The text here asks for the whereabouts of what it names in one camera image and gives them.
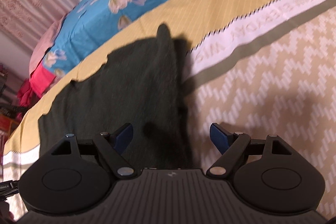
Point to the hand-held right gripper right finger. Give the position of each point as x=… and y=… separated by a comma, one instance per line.
x=219, y=138

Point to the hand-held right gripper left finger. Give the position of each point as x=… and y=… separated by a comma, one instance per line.
x=123, y=136

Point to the dark green knit sweater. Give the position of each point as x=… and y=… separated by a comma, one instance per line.
x=126, y=87

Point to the red clothes pile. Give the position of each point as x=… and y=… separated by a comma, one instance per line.
x=25, y=92

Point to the wooden rack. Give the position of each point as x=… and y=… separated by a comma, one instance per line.
x=6, y=125

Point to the yellow beige patterned bed cover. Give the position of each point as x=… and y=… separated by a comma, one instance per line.
x=262, y=69

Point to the pink pillow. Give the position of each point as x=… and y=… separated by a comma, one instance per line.
x=44, y=48

